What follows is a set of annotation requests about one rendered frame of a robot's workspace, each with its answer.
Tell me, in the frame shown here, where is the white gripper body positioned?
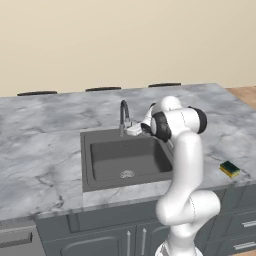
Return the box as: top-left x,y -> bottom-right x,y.
125,122 -> 144,137

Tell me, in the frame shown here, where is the dark grey sink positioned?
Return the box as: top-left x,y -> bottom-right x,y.
80,127 -> 176,193

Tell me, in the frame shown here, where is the green and yellow sponge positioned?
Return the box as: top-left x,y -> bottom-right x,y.
219,160 -> 241,179

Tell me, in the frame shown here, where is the dark grey curved tap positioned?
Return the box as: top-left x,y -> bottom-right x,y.
119,99 -> 133,138

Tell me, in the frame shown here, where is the grey false drawer panel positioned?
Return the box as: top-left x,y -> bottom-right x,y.
66,199 -> 162,234

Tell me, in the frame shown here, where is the grey cupboard door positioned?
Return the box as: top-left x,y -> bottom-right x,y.
135,223 -> 172,256
42,225 -> 137,256

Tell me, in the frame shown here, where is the grey drawer front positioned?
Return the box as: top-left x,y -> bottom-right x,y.
220,183 -> 256,214
208,207 -> 256,242
203,233 -> 256,256

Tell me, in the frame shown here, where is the silver cupboard door handle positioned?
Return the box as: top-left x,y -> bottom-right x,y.
126,230 -> 132,256
141,227 -> 147,256

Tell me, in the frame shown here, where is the silver drawer handle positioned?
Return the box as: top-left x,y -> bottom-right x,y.
241,219 -> 256,229
233,241 -> 256,251

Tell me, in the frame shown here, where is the dark dishwasher handle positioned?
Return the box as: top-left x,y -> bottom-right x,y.
0,231 -> 34,249

